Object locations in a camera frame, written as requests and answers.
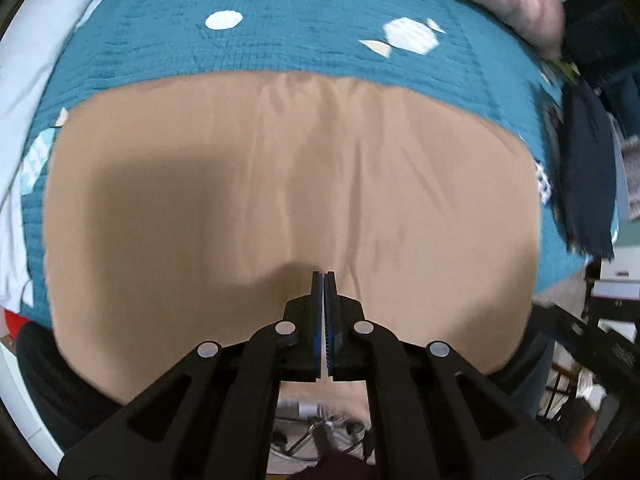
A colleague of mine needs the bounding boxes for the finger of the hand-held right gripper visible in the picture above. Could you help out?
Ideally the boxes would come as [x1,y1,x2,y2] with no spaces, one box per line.
[535,305,601,356]

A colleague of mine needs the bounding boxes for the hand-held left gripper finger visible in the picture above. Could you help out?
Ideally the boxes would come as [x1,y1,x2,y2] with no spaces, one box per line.
[325,271,586,480]
[57,271,326,480]

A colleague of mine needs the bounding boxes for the tan button-up jacket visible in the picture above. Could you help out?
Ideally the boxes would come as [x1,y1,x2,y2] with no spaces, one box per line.
[42,71,543,411]

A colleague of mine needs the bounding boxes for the white cabinet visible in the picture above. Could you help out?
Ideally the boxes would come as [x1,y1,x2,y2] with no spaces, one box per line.
[592,240,640,311]

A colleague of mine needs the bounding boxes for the dark navy cloth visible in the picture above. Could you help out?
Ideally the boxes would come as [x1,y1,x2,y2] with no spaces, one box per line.
[557,82,618,258]

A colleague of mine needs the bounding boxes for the person's dark trousers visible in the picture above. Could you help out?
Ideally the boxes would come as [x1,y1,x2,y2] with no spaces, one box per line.
[17,322,556,453]

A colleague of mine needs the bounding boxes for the teal quilted bed cover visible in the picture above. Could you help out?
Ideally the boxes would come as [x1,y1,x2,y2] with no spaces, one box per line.
[20,0,621,321]

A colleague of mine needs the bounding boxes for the navy and yellow puffer jacket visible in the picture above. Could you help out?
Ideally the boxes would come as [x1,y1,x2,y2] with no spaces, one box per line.
[562,0,640,131]

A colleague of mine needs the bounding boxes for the red object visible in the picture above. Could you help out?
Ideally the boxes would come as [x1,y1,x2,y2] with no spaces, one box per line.
[0,309,22,343]

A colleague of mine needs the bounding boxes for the metal frame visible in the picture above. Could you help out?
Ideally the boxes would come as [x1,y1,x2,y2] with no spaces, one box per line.
[272,397,371,461]

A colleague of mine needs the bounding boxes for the mint green bunk bed frame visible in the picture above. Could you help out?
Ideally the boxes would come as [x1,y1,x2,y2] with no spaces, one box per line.
[0,345,66,468]

